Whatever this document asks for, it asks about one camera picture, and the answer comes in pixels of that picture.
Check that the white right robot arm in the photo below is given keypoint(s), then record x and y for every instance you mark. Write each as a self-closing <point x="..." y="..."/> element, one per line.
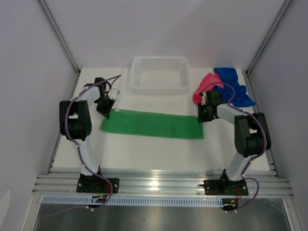
<point x="251" y="134"/>

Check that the aluminium frame post left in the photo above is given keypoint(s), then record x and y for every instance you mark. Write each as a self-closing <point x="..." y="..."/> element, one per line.
<point x="58" y="34"/>

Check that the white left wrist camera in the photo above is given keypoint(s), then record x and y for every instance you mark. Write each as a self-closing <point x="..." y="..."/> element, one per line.
<point x="113" y="93"/>

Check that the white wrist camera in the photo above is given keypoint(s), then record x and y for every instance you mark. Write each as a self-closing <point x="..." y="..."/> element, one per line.
<point x="204" y="98"/>
<point x="113" y="93"/>

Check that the pink microfiber towel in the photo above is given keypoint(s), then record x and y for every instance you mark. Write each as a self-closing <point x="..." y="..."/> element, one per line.
<point x="207" y="84"/>

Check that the aluminium front rail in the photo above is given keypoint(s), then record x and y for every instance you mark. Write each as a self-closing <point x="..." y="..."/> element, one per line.
<point x="162" y="183"/>

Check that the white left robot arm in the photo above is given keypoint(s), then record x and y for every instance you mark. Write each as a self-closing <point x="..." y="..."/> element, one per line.
<point x="75" y="120"/>

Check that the aluminium frame post right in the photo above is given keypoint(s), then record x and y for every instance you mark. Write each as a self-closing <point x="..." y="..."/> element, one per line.
<point x="277" y="21"/>

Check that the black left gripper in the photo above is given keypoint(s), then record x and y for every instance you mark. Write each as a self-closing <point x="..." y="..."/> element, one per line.
<point x="106" y="112"/>

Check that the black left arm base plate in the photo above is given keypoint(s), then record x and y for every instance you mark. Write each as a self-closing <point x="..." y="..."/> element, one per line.
<point x="92" y="184"/>

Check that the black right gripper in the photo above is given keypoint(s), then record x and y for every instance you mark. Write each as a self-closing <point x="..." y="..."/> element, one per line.
<point x="200" y="118"/>

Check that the aluminium frame post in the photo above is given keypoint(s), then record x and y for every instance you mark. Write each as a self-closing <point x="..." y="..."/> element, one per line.
<point x="277" y="21"/>
<point x="58" y="34"/>

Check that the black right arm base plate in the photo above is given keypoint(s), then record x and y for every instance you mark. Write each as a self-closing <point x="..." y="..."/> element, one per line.
<point x="224" y="186"/>

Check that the green microfiber towel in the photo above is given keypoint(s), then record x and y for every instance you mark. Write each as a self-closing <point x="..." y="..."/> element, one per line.
<point x="148" y="124"/>

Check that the white slotted cable duct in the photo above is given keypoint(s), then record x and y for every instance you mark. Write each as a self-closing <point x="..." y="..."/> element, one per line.
<point x="133" y="201"/>

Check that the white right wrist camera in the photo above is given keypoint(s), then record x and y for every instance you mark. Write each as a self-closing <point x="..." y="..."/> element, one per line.
<point x="204" y="98"/>

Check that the blue microfiber towel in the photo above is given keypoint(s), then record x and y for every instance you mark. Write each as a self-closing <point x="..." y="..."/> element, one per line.
<point x="230" y="77"/>

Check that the white plastic basket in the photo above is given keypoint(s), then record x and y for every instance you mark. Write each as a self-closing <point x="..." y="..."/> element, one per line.
<point x="160" y="75"/>

